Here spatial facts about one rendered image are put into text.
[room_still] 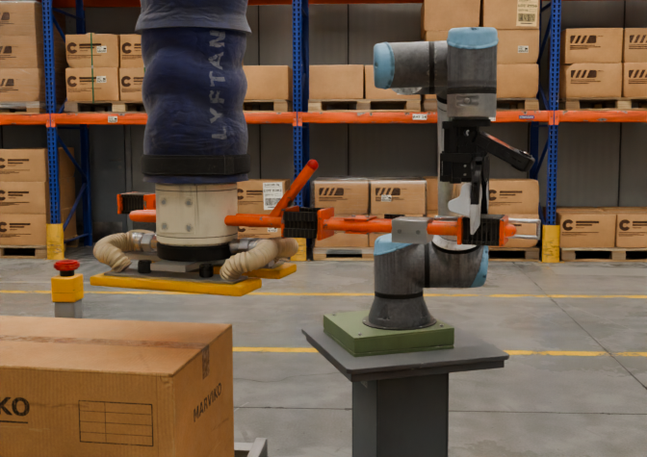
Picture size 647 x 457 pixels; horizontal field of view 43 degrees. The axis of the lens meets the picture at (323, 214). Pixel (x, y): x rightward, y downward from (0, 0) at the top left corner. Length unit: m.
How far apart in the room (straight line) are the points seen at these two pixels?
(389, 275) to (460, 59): 1.08
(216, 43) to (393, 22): 8.58
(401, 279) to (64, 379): 1.14
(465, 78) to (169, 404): 0.81
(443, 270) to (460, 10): 6.64
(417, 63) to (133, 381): 0.82
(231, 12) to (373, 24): 8.53
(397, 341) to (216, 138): 1.02
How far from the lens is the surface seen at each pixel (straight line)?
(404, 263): 2.43
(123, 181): 10.52
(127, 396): 1.62
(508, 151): 1.51
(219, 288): 1.57
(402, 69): 1.62
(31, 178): 9.58
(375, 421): 2.50
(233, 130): 1.65
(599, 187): 10.47
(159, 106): 1.65
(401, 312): 2.46
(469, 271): 2.44
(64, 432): 1.70
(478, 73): 1.50
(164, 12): 1.65
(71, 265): 2.35
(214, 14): 1.64
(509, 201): 8.93
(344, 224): 1.57
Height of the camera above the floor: 1.40
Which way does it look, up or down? 6 degrees down
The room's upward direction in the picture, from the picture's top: straight up
